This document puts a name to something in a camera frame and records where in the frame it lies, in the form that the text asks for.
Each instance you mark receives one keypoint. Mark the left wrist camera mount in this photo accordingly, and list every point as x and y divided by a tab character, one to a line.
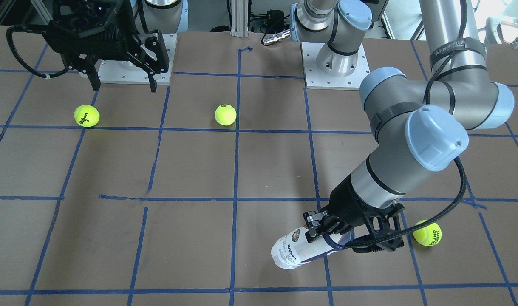
383	225

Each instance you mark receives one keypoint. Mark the Wilson tennis ball can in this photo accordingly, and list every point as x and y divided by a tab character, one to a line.
293	250

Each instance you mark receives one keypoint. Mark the tennis ball centre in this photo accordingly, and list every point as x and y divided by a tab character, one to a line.
428	236

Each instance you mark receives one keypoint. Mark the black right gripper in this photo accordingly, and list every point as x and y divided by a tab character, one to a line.
156	47

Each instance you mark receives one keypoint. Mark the silver cylindrical connector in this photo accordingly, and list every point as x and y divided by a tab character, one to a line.
268	41

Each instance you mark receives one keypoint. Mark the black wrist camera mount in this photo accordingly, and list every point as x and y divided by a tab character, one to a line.
75	27

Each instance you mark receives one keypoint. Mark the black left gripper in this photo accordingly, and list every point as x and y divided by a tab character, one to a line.
349	204

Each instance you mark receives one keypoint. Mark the aluminium frame post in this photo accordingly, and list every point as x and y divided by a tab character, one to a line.
239	13

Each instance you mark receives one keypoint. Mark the tennis ball with black print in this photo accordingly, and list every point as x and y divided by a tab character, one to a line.
225	114

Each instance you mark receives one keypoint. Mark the tennis ball far end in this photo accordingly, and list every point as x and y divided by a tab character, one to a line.
86	116

